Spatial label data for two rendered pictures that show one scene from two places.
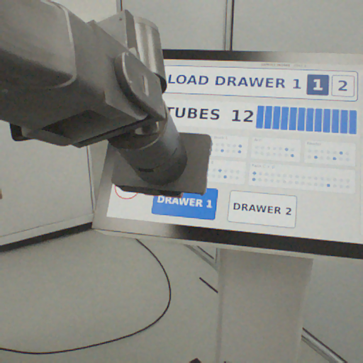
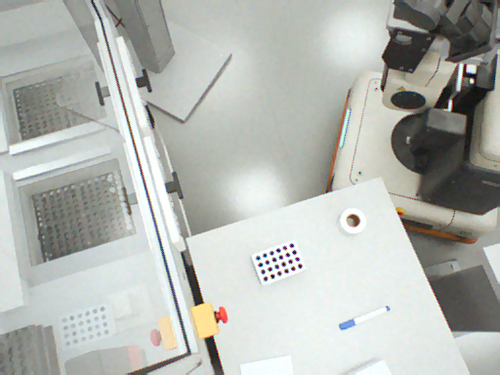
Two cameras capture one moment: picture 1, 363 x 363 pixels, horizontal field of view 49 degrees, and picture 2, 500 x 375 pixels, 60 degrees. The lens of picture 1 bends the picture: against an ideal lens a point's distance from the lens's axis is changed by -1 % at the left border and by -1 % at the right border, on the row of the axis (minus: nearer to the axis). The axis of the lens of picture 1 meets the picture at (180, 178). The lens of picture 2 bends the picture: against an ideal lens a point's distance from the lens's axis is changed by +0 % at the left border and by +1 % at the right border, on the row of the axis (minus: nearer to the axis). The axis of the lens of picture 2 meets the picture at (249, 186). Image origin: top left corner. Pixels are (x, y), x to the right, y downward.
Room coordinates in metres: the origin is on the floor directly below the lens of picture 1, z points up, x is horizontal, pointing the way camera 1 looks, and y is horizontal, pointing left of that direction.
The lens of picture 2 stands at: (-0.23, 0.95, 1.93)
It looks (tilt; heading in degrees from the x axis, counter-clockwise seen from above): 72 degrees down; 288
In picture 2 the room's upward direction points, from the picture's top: straight up
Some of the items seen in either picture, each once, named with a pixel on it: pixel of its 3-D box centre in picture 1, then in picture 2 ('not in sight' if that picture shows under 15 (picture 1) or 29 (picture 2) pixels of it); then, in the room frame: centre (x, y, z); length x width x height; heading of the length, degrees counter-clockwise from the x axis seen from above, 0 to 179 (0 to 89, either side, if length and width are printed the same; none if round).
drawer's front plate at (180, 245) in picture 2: not in sight; (164, 193); (0.08, 0.70, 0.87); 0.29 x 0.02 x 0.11; 126
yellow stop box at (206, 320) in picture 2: not in sight; (207, 319); (-0.13, 0.96, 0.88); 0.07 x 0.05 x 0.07; 126
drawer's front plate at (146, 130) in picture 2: not in sight; (136, 90); (0.27, 0.45, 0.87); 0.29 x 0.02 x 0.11; 126
